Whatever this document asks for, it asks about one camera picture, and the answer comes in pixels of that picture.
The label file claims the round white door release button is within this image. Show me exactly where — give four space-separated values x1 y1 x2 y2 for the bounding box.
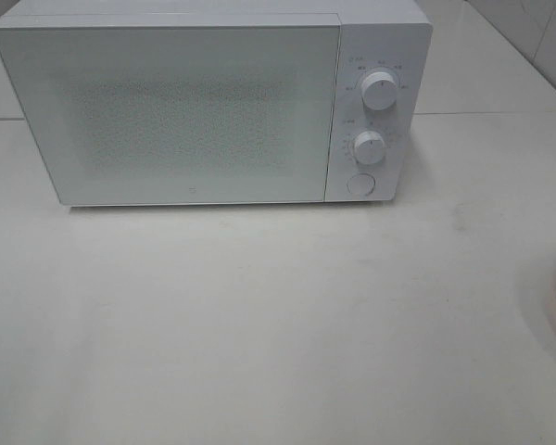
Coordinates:
347 173 376 197

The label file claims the lower white timer knob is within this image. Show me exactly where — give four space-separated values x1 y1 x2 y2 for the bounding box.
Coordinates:
352 131 387 165

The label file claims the upper white power knob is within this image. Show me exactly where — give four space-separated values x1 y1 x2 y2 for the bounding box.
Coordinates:
360 70 398 111

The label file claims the white microwave oven body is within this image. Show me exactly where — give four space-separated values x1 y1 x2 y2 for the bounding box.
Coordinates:
0 1 433 203

